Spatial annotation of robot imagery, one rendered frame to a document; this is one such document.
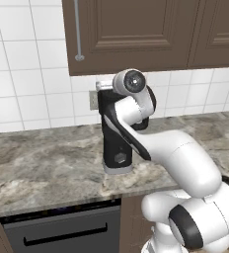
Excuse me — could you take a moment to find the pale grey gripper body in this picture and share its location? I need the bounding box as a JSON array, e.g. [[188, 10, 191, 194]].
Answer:
[[131, 114, 151, 131]]

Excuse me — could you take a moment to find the black blender with grey base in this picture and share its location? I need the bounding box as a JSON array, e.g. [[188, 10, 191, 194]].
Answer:
[[96, 80, 134, 175]]

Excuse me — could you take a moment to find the dark grey dishwasher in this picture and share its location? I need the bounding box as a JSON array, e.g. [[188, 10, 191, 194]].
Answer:
[[0, 197, 122, 253]]

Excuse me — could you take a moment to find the grey wall socket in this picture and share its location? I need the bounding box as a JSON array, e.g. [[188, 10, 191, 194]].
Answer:
[[89, 90, 100, 112]]

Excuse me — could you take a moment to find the wide brown wall cupboard door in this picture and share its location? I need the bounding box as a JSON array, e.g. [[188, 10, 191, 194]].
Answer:
[[61, 0, 200, 77]]

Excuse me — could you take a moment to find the grey cupboard bar handle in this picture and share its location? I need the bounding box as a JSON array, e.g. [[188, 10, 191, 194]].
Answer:
[[73, 0, 86, 62]]

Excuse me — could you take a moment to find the narrow brown wall cupboard door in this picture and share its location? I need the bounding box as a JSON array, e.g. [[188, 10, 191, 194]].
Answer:
[[187, 0, 229, 70]]

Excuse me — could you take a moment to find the black dishwasher handle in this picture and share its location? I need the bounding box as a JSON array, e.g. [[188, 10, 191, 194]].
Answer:
[[23, 222, 109, 248]]

